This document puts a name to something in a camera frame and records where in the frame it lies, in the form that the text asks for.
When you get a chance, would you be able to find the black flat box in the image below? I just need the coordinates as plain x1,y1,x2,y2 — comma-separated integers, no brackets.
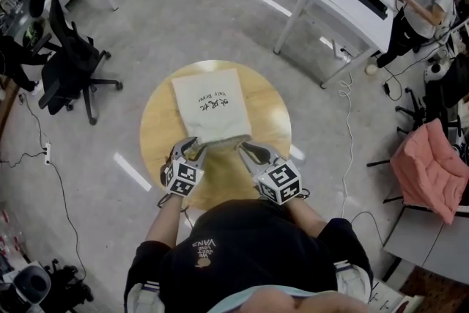
361,0,388,20

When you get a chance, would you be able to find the white round device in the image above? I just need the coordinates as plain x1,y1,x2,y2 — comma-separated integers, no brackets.
424,60,452,84

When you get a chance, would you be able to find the grey round chair back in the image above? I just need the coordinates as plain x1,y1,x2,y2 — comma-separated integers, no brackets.
12,265,52,305

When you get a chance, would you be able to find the person's left forearm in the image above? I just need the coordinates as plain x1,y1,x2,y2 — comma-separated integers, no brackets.
145,194,188,250

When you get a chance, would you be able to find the black office chair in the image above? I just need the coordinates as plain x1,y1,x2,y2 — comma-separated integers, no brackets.
29,0,124,125
394,51,469,136

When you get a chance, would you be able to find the grey desk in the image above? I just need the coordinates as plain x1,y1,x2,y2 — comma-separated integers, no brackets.
383,204,469,285

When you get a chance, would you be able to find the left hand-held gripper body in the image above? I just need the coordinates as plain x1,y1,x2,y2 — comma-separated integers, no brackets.
160,151,207,199

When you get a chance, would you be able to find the person's head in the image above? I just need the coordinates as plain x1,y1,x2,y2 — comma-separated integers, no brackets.
243,286,371,313

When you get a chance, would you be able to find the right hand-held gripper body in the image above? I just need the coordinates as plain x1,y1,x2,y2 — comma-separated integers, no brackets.
251,156,303,207

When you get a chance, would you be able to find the white padded shoulder strap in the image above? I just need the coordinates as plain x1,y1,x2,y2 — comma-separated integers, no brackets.
126,281,165,313
333,259,372,305

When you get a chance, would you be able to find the white desk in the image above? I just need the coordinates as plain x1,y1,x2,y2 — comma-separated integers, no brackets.
273,0,399,89

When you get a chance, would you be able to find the person's black t-shirt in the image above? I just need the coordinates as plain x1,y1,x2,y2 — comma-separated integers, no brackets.
123,199,374,313

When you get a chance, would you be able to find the white floor cable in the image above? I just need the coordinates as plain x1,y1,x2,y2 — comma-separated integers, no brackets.
336,71,356,219

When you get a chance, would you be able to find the person's right forearm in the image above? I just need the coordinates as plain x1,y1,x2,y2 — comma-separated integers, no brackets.
284,199,329,239

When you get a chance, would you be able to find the blue face mask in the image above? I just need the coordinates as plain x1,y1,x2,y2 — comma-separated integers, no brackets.
207,284,320,313

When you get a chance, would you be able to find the white cloth bag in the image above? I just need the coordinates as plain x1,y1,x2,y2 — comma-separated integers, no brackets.
171,68,254,151

